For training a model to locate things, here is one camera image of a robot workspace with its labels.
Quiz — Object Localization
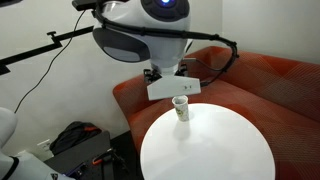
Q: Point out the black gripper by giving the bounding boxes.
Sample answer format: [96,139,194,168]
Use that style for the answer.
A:
[143,68,163,84]

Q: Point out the black camera boom bar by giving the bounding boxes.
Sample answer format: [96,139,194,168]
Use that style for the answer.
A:
[0,25,95,77]

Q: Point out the black clamp orange handle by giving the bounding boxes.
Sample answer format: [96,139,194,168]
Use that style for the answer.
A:
[91,148,130,175]

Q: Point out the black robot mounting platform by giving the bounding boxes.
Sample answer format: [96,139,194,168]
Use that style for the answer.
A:
[43,130,135,180]

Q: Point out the white paper cup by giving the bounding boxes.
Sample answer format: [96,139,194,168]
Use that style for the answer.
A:
[171,95,191,123]

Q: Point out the thin black camera cable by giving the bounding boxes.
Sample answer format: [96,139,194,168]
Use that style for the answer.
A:
[13,9,87,115]

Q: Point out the black stereo camera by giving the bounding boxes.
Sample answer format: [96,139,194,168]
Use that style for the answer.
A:
[71,0,102,12]

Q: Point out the black backpack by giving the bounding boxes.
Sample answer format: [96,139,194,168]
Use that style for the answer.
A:
[49,121,103,157]

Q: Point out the white wall outlet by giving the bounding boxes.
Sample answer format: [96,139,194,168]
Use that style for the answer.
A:
[36,139,53,154]

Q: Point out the orange patterned sofa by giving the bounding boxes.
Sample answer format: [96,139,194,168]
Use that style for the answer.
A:
[112,45,320,180]

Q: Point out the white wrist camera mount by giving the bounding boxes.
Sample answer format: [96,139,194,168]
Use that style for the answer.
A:
[146,75,202,102]

